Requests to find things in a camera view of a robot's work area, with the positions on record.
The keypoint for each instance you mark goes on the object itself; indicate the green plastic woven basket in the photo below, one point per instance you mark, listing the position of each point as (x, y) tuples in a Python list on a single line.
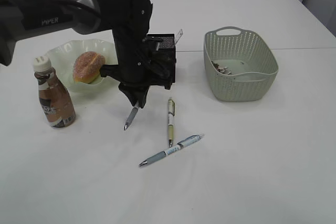
[(247, 56)]

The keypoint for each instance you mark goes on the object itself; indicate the blue grey pen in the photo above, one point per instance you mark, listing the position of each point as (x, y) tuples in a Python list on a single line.
[(175, 148)]

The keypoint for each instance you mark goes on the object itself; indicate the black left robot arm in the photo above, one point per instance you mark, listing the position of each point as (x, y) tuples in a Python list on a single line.
[(128, 20)]

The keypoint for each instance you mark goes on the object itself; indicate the clear plastic ruler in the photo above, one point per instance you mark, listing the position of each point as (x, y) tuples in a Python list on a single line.
[(178, 36)]

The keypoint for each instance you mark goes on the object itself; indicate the black square pen holder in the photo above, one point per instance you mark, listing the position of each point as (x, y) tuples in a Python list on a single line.
[(162, 53)]

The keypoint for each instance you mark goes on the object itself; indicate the grey grip pen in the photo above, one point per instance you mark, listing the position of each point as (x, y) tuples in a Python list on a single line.
[(131, 116)]

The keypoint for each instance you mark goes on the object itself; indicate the green white pen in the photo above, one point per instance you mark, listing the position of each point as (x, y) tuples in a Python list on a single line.
[(170, 122)]

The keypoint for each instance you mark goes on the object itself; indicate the brown coffee drink bottle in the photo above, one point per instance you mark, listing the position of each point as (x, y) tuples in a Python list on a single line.
[(54, 98)]

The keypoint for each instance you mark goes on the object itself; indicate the sugared bread roll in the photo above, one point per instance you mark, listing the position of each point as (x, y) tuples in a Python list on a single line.
[(87, 67)]

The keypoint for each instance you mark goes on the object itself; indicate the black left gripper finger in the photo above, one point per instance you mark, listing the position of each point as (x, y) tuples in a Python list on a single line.
[(141, 95), (131, 93)]

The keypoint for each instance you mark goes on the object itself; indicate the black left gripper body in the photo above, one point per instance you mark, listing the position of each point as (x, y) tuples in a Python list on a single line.
[(133, 70)]

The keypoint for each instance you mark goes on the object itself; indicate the wavy green glass plate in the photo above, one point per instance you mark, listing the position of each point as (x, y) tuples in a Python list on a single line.
[(64, 56)]

